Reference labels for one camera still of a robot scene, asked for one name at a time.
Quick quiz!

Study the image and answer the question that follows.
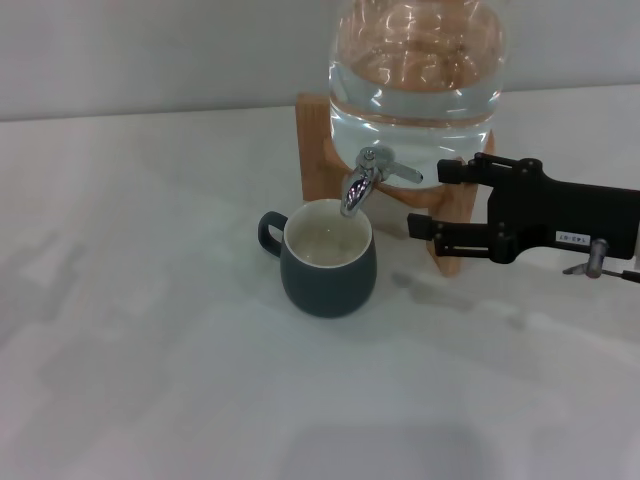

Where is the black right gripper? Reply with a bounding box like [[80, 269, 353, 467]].
[[406, 151, 640, 266]]

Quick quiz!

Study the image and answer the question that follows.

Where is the dark mug with white interior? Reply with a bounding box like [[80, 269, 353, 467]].
[[256, 198, 378, 318]]

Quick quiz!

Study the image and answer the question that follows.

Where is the chrome faucet with lever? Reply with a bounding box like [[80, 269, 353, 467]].
[[340, 147, 425, 218]]

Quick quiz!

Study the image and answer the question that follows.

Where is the wooden dispenser stand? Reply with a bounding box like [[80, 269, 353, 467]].
[[294, 92, 497, 279]]

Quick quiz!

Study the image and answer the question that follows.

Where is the clear glass water dispenser jar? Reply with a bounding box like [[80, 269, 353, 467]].
[[327, 0, 507, 190]]

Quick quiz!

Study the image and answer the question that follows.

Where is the silver plug with black cable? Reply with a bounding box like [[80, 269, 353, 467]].
[[562, 238, 640, 284]]

